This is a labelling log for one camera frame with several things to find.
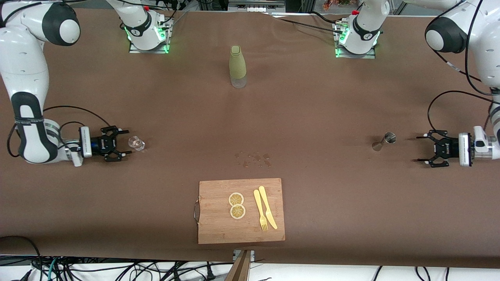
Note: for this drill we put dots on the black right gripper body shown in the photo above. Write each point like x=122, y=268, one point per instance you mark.
x=100, y=144

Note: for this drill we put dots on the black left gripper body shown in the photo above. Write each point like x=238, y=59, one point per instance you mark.
x=447, y=148

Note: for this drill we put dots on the clear glass beaker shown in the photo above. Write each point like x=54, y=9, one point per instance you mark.
x=136, y=143

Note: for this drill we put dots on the steel jigger measuring cup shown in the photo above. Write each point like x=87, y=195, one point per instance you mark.
x=389, y=137

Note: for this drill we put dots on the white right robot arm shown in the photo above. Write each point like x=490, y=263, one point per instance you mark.
x=23, y=70

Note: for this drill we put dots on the brown table cover sheet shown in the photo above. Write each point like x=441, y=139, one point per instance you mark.
x=117, y=214

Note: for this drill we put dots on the wooden cutting board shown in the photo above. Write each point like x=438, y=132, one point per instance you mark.
x=218, y=226

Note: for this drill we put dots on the round lemon slice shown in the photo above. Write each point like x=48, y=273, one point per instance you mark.
x=236, y=199
x=237, y=212

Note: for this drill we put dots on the green sleeved glass bottle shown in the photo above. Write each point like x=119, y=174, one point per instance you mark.
x=237, y=64

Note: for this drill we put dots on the yellow plastic fork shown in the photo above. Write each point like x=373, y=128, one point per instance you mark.
x=258, y=203

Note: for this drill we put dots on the yellow plastic knife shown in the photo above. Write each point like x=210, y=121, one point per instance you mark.
x=265, y=203

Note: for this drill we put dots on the orange background clutter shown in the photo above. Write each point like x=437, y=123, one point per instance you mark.
x=340, y=4

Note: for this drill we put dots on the grey power strip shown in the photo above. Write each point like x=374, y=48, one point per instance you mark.
x=256, y=6

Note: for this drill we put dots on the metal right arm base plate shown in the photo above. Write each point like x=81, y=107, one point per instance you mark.
x=134, y=48

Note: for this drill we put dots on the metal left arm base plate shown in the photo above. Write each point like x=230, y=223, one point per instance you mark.
x=369, y=56

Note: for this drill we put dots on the metal post bracket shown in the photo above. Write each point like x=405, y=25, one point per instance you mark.
x=235, y=255

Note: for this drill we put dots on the wooden post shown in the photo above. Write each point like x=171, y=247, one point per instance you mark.
x=240, y=269

